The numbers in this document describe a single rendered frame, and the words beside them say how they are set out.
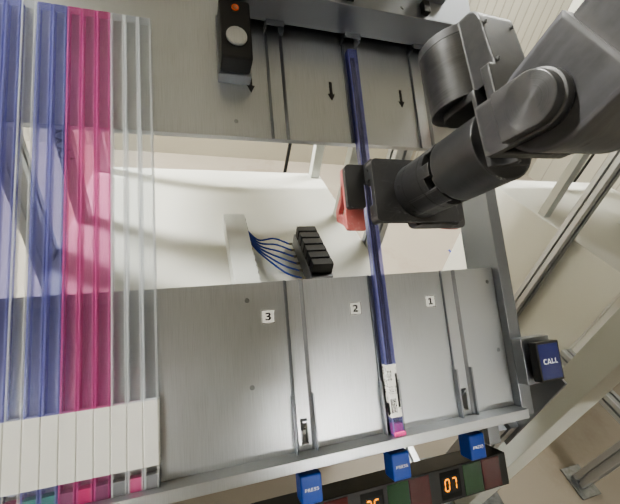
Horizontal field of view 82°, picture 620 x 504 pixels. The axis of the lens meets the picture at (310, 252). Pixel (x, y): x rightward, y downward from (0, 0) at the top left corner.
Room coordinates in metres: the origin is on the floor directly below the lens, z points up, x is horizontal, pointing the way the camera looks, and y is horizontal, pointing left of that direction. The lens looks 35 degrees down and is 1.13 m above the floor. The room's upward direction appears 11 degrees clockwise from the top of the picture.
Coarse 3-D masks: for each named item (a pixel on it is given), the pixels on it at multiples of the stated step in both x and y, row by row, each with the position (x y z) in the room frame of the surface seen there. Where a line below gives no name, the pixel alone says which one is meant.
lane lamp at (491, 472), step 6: (486, 462) 0.25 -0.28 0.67; (492, 462) 0.25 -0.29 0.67; (498, 462) 0.25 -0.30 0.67; (486, 468) 0.24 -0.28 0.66; (492, 468) 0.25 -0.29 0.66; (498, 468) 0.25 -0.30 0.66; (486, 474) 0.24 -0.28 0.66; (492, 474) 0.24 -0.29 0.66; (498, 474) 0.24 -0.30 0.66; (486, 480) 0.23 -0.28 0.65; (492, 480) 0.24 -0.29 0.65; (498, 480) 0.24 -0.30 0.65; (486, 486) 0.23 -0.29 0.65; (492, 486) 0.23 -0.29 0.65
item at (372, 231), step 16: (352, 64) 0.55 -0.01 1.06; (352, 80) 0.54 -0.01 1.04; (352, 96) 0.52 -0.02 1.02; (352, 112) 0.51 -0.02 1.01; (368, 192) 0.43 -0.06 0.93; (368, 208) 0.41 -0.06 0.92; (368, 224) 0.40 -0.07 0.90; (368, 240) 0.39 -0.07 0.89; (384, 288) 0.34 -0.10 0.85; (384, 304) 0.33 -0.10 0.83; (384, 320) 0.32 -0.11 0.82; (384, 336) 0.30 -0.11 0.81; (384, 352) 0.29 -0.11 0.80
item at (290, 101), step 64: (64, 0) 0.46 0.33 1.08; (128, 0) 0.49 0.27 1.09; (192, 0) 0.53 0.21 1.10; (192, 64) 0.47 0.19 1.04; (256, 64) 0.50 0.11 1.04; (320, 64) 0.55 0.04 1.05; (384, 64) 0.59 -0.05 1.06; (192, 128) 0.41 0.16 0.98; (256, 128) 0.44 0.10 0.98; (320, 128) 0.48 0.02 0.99; (384, 128) 0.52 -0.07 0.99; (448, 128) 0.57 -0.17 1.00
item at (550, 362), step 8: (544, 344) 0.34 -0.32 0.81; (552, 344) 0.35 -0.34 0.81; (544, 352) 0.33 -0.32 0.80; (552, 352) 0.34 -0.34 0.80; (544, 360) 0.33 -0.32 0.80; (552, 360) 0.33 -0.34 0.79; (544, 368) 0.32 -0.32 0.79; (552, 368) 0.32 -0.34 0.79; (560, 368) 0.33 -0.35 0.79; (544, 376) 0.31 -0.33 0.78; (552, 376) 0.32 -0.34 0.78; (560, 376) 0.32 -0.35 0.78
